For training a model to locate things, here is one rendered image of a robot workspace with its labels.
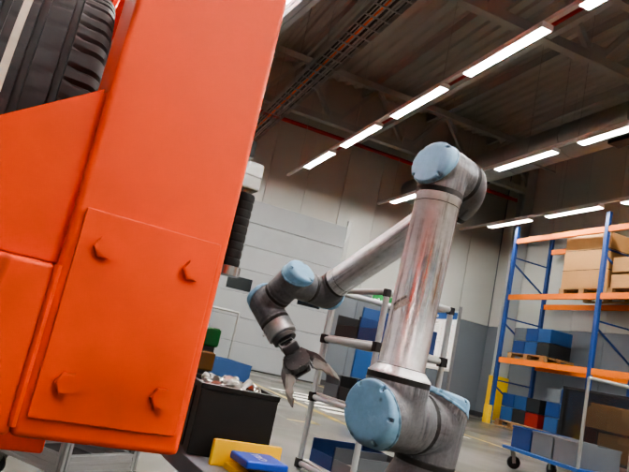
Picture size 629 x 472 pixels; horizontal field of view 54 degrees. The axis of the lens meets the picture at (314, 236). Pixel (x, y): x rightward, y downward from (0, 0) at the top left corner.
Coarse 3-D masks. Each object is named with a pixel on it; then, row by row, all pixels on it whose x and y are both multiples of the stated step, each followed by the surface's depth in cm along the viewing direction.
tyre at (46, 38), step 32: (0, 0) 81; (64, 0) 89; (96, 0) 95; (0, 32) 80; (32, 32) 82; (64, 32) 84; (96, 32) 88; (32, 64) 80; (64, 64) 83; (96, 64) 85; (0, 96) 77; (32, 96) 79; (64, 96) 81
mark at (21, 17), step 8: (24, 0) 84; (32, 0) 85; (24, 8) 83; (24, 16) 82; (16, 24) 81; (16, 32) 80; (8, 40) 79; (16, 40) 80; (8, 48) 79; (8, 56) 78; (0, 64) 78; (8, 64) 78; (0, 72) 77; (0, 80) 77; (0, 88) 77
